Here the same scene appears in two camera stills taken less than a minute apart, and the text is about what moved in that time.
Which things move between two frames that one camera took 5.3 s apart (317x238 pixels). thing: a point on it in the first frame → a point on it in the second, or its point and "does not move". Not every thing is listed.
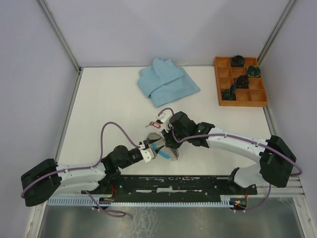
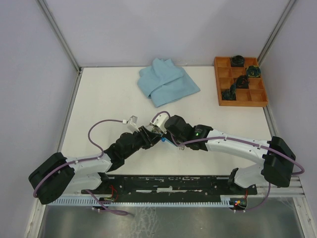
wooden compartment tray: x=254 y=96 does not move
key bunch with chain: x=173 y=153 → x=154 y=128
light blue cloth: x=165 y=84 does not move
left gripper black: x=156 y=150 → x=149 y=138
